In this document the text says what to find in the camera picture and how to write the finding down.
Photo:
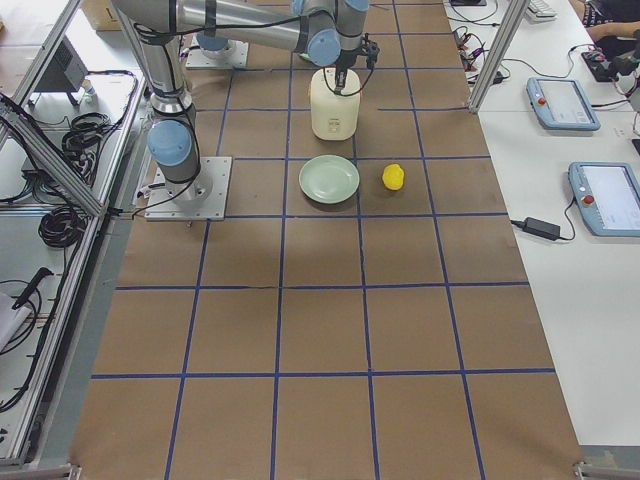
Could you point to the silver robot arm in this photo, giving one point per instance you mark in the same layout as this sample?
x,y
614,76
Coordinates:
x,y
330,33
216,48

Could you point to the black power adapter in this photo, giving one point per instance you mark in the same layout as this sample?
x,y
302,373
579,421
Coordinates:
x,y
541,229

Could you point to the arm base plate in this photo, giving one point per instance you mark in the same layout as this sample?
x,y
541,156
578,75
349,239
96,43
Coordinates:
x,y
204,199
233,56

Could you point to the blue teach pendant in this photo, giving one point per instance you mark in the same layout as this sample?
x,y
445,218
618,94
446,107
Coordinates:
x,y
561,104
607,195

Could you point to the aluminium frame post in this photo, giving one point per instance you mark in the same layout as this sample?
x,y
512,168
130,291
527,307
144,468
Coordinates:
x,y
501,42

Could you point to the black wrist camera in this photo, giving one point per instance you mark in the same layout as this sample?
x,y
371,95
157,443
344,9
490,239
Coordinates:
x,y
371,49

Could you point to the yellow toy potato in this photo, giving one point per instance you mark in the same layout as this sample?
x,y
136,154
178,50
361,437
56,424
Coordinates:
x,y
393,177

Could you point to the white rice cooker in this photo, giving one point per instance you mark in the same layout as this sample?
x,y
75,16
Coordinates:
x,y
334,117

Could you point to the blue teach pendant far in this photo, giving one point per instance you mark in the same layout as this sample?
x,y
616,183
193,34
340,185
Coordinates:
x,y
561,104

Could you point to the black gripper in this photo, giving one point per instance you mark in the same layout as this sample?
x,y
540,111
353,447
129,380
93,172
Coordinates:
x,y
344,62

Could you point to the blue teach pendant near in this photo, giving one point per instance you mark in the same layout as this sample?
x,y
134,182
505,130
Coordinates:
x,y
607,195

